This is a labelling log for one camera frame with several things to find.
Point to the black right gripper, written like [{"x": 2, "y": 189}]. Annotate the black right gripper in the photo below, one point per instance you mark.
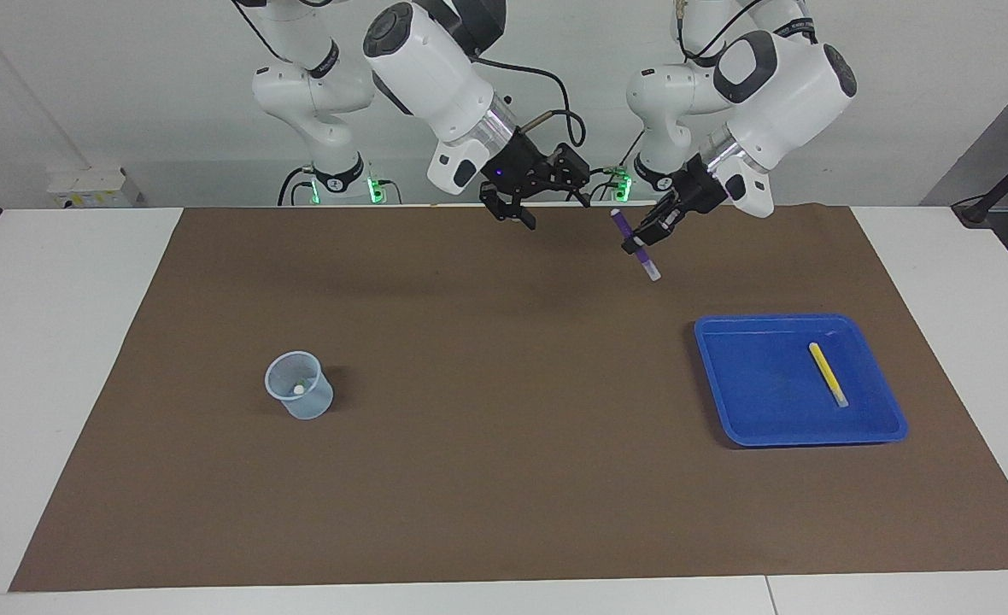
[{"x": 517, "y": 166}]

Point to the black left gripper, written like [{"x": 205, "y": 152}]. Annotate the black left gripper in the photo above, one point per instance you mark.
[{"x": 700, "y": 190}]

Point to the purple pen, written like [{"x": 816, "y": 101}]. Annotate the purple pen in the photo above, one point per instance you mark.
[{"x": 620, "y": 222}]

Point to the yellow pen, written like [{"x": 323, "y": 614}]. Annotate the yellow pen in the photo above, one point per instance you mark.
[{"x": 827, "y": 371}]

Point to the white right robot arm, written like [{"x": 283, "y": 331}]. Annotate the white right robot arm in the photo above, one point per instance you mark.
[{"x": 436, "y": 77}]

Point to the blue plastic tray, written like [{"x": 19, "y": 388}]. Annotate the blue plastic tray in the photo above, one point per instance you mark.
[{"x": 769, "y": 393}]

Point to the green lit base connector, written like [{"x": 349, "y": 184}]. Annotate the green lit base connector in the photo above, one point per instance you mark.
[
  {"x": 376, "y": 190},
  {"x": 619, "y": 184}
]

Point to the brown table mat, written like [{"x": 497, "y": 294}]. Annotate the brown table mat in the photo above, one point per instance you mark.
[{"x": 504, "y": 478}]

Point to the clear plastic cup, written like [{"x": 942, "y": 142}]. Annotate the clear plastic cup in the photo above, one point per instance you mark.
[{"x": 307, "y": 410}]

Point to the black stand pole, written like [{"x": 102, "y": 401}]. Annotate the black stand pole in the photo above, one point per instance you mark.
[{"x": 1004, "y": 184}]

